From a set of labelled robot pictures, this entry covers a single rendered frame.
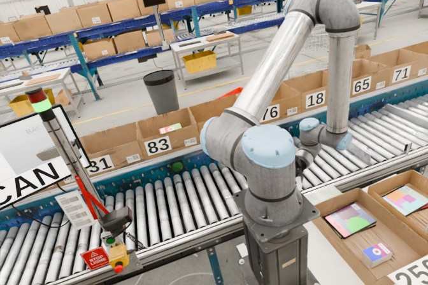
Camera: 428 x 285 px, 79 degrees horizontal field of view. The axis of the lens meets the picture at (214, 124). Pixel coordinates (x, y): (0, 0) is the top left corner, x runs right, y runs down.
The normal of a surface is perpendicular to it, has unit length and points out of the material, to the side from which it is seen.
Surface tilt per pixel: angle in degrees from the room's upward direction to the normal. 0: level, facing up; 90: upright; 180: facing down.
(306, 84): 89
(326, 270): 0
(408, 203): 0
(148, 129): 90
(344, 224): 0
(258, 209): 70
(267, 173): 90
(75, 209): 90
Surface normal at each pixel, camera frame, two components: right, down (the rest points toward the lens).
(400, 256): -0.15, -0.86
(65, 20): 0.29, 0.44
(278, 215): -0.08, 0.18
